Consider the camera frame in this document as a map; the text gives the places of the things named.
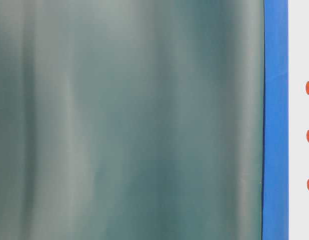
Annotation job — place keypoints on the grey blurred foreground sheet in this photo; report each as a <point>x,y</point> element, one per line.
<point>131,119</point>

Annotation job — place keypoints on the white board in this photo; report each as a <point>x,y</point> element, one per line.
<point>298,74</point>

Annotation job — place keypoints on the blue table cloth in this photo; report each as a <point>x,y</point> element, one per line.
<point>275,186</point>

